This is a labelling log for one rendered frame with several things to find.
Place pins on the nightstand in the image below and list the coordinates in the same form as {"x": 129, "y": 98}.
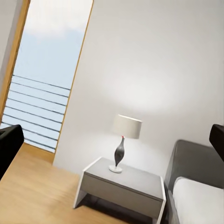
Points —
{"x": 133, "y": 188}

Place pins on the bed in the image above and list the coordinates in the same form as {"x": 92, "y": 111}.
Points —
{"x": 194, "y": 185}

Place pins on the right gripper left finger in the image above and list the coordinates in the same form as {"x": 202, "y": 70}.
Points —
{"x": 11, "y": 139}

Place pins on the table lamp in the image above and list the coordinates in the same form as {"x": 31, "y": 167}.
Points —
{"x": 126, "y": 127}

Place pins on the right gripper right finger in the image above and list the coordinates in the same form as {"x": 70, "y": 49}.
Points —
{"x": 217, "y": 139}

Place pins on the fixed window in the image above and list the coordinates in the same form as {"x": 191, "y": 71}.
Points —
{"x": 41, "y": 70}

